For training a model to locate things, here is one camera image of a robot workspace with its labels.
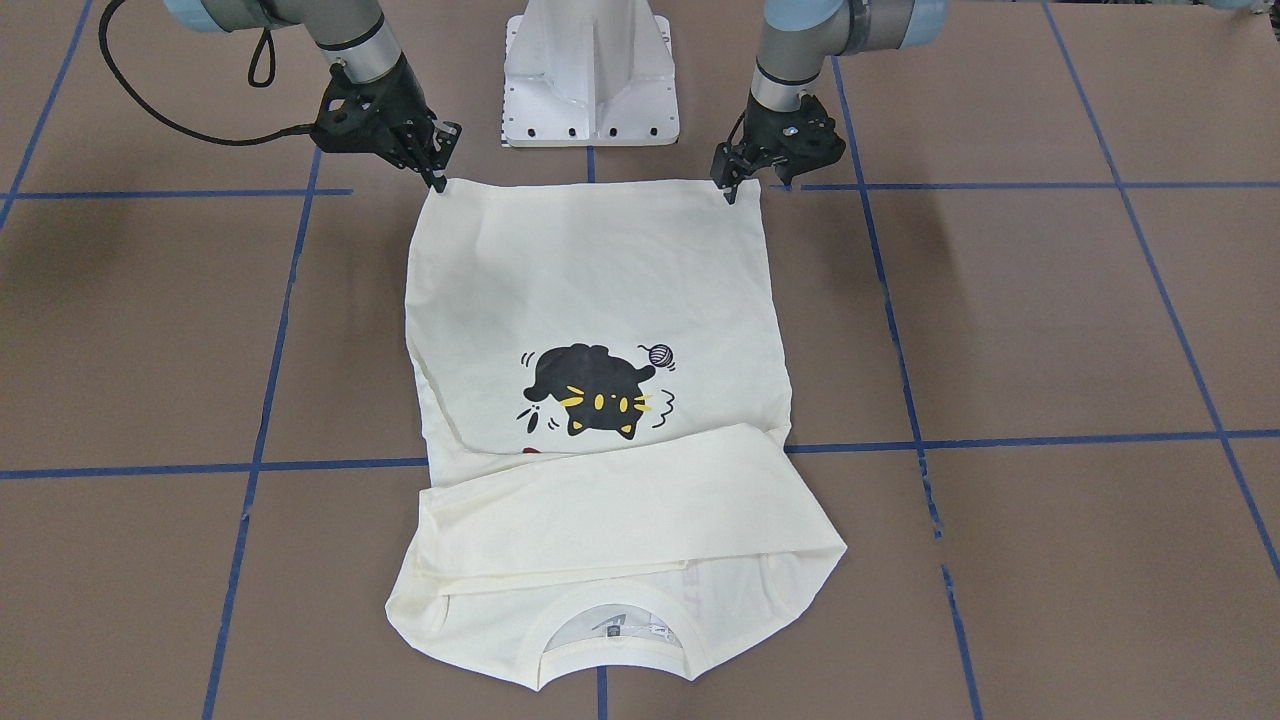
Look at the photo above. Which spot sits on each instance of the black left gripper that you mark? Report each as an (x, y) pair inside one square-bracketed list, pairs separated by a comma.
[(762, 125)]

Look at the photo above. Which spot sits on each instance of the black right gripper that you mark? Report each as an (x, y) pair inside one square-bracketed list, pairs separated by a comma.
[(397, 103)]

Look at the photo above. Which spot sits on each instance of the cream long-sleeve cat shirt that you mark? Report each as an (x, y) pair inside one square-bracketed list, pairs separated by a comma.
[(605, 402)]

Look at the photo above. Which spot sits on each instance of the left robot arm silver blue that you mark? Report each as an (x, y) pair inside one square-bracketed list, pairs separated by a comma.
[(798, 37)]

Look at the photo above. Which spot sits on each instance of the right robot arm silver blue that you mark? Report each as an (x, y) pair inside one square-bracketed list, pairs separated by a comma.
[(355, 34)]

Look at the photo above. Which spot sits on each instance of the white camera mast base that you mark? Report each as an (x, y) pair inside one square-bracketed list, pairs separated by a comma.
[(589, 73)]

